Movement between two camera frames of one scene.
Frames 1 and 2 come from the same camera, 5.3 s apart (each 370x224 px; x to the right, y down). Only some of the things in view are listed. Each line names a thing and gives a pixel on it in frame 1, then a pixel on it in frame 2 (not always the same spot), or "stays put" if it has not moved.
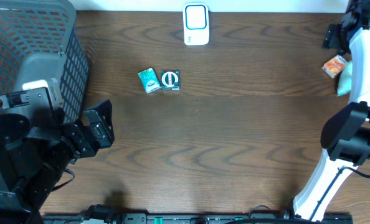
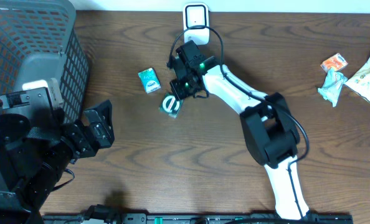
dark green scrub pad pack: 170,80 → 170,105
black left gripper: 87,137 stays put
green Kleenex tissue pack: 345,80 → 332,86
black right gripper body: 339,33 → 180,86
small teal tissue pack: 149,79 stays put
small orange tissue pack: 334,66 stays put
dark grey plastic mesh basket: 29,41 stays put
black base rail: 197,218 stays put
